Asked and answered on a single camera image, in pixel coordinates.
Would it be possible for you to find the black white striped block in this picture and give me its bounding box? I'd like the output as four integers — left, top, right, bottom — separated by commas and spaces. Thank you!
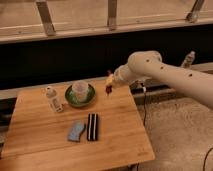
87, 114, 99, 141

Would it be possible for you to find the left metal bracket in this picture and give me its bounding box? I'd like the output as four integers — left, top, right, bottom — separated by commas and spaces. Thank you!
36, 0, 56, 36

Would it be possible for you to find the white ceramic cup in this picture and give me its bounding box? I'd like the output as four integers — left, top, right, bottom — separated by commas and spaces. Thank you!
72, 80, 89, 102

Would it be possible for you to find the metal bracket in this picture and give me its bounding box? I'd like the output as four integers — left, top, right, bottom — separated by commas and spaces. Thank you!
36, 0, 56, 36
186, 0, 205, 23
107, 0, 117, 30

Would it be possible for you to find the right metal bracket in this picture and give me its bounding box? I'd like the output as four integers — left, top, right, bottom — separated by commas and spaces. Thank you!
186, 0, 205, 23

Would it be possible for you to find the middle metal bracket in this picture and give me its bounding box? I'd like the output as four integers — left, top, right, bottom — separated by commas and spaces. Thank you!
107, 0, 117, 30

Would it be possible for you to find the small white bottle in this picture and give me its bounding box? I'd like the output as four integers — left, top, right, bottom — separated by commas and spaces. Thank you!
46, 86, 63, 112

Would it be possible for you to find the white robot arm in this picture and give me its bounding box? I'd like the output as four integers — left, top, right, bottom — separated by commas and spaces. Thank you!
105, 51, 213, 110

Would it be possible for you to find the green plate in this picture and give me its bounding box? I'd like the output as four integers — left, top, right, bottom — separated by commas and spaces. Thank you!
65, 85, 96, 108

